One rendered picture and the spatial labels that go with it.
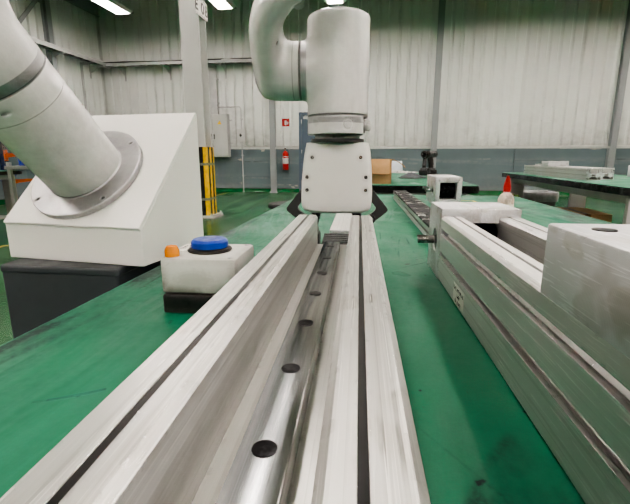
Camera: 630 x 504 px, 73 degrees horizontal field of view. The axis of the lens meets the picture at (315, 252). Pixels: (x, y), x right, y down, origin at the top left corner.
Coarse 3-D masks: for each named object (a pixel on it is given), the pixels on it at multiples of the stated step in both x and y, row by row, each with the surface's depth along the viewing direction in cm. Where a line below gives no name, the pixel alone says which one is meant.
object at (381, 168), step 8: (376, 160) 259; (384, 160) 259; (376, 168) 258; (384, 168) 257; (376, 176) 262; (384, 176) 261; (560, 208) 409; (568, 208) 408; (576, 208) 409; (584, 208) 408; (592, 216) 365; (600, 216) 364; (608, 216) 363
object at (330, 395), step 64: (256, 256) 33; (320, 256) 45; (192, 320) 20; (256, 320) 23; (320, 320) 27; (384, 320) 20; (128, 384) 14; (192, 384) 15; (256, 384) 22; (320, 384) 22; (384, 384) 14; (64, 448) 11; (128, 448) 11; (192, 448) 14; (256, 448) 15; (320, 448) 12; (384, 448) 11
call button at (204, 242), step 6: (192, 240) 46; (198, 240) 45; (204, 240) 45; (210, 240) 45; (216, 240) 45; (222, 240) 46; (192, 246) 45; (198, 246) 45; (204, 246) 44; (210, 246) 45; (216, 246) 45; (222, 246) 45
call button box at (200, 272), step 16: (192, 256) 44; (208, 256) 44; (224, 256) 44; (240, 256) 45; (176, 272) 43; (192, 272) 43; (208, 272) 43; (224, 272) 43; (176, 288) 44; (192, 288) 43; (208, 288) 43; (176, 304) 44; (192, 304) 44
